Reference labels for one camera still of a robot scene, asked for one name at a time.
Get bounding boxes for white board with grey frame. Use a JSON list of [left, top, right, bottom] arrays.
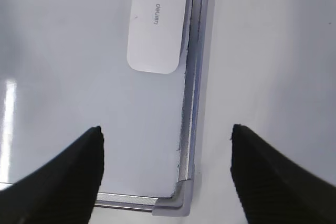
[[1, 0, 208, 217]]

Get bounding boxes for white board eraser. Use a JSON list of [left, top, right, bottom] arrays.
[[127, 0, 187, 74]]

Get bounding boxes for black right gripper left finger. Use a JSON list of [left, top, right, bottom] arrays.
[[1, 126, 104, 223]]

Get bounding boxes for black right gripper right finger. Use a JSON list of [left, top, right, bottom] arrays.
[[230, 124, 335, 223]]

